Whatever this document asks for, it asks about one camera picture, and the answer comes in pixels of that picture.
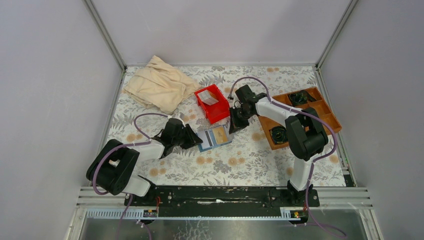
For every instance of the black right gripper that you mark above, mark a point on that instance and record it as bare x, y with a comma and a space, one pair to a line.
235, 125

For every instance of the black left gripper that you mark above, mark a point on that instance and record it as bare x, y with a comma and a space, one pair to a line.
193, 138

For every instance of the tan credit card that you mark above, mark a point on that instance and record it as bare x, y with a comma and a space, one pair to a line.
220, 135

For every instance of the silver credit card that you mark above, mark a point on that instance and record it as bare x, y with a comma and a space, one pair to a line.
207, 142

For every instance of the blue card holder wallet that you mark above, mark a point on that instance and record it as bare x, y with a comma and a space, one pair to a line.
213, 139

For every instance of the red plastic bin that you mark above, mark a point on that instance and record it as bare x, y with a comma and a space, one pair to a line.
217, 112

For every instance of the wooden compartment tray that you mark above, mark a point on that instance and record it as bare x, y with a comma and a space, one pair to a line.
320, 105

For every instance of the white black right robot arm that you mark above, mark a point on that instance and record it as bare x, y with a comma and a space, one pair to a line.
304, 130

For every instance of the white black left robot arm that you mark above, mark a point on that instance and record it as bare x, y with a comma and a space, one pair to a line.
112, 171

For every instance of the stack of credit cards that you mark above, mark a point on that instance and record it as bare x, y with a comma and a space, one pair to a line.
207, 97

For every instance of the beige crumpled cloth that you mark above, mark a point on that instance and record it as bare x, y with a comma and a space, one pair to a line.
160, 85

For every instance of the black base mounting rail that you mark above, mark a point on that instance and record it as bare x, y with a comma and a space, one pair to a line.
224, 201

